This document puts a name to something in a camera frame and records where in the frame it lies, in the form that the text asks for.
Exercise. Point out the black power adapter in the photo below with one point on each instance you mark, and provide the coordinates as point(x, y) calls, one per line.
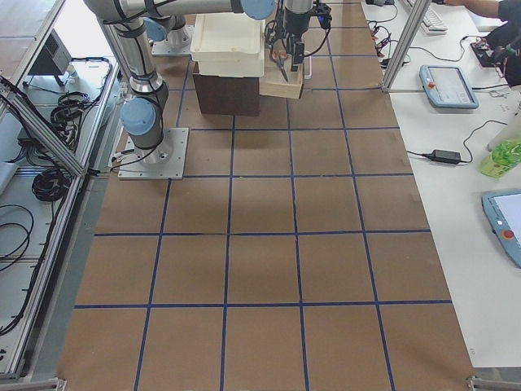
point(443, 156)

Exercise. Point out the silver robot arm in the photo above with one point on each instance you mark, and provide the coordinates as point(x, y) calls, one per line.
point(293, 11)
point(142, 117)

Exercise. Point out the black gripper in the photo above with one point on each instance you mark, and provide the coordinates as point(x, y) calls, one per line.
point(296, 22)

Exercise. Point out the grey electronics box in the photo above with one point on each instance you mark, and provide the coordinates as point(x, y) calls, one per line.
point(53, 59)

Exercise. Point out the green plastic bottle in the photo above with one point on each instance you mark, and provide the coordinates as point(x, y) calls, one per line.
point(503, 158)

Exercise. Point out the cream plastic tray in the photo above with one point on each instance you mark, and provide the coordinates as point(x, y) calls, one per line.
point(226, 36)
point(230, 63)

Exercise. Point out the wooden drawer with white handle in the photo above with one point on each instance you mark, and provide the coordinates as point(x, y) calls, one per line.
point(274, 84)

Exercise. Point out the teach pendant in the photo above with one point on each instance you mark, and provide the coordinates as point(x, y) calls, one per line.
point(502, 209)
point(446, 87)

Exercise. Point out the cream plastic tray upper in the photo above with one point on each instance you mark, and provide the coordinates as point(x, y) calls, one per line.
point(226, 36)

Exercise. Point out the cream plastic tray lower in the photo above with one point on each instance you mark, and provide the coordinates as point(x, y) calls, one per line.
point(230, 63)

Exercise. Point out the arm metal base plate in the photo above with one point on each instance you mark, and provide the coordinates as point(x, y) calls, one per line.
point(167, 161)
point(172, 44)

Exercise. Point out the aluminium frame post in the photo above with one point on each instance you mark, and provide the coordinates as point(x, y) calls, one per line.
point(405, 40)

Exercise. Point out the dark brown wooden drawer cabinet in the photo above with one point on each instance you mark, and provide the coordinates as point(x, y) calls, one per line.
point(231, 96)

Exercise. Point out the teach pendant lower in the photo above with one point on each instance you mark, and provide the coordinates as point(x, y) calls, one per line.
point(502, 209)

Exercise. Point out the teach pendant upper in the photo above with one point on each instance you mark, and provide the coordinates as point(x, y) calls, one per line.
point(446, 87)

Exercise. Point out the white keyboard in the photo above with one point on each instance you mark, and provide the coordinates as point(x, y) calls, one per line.
point(432, 24)

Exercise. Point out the person in black shirt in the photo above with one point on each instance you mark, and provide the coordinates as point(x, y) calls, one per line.
point(507, 12)

